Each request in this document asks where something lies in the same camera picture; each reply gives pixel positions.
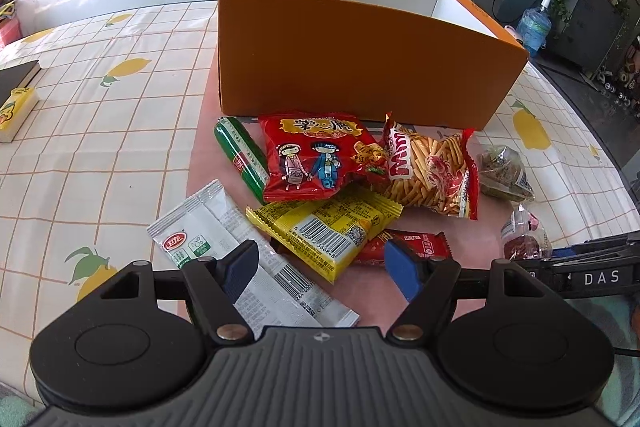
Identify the black book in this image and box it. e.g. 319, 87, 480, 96
0, 59, 42, 108

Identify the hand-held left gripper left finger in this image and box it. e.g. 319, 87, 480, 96
97, 239, 261, 343

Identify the clear red snack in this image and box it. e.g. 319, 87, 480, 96
501, 203, 553, 262

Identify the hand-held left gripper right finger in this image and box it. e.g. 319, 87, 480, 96
382, 239, 546, 343

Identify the pink mat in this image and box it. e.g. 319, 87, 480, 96
187, 57, 507, 329

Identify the small red snack packet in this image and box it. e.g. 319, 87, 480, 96
352, 229, 451, 268

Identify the pink storage box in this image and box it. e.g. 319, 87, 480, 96
0, 17, 24, 48

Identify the white and green snack packet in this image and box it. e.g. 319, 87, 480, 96
146, 179, 361, 329

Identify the yellow snack packet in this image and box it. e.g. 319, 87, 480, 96
245, 184, 404, 284

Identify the red cartoon snack packet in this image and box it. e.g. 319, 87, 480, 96
257, 111, 389, 204

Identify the orange cardboard box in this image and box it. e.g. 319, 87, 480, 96
216, 0, 530, 132

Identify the lemon print tablecloth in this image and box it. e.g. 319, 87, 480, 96
0, 0, 626, 408

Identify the dark cabinet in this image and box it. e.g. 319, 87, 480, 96
550, 0, 632, 74

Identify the green sausage stick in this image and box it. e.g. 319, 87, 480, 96
214, 117, 271, 206

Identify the clear green snack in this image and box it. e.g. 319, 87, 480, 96
476, 145, 536, 204

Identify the blue water jug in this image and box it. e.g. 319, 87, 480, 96
516, 0, 553, 58

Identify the shrimp stick snack packet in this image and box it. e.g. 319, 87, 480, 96
379, 113, 481, 221

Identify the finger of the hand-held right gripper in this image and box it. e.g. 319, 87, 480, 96
520, 236, 640, 267

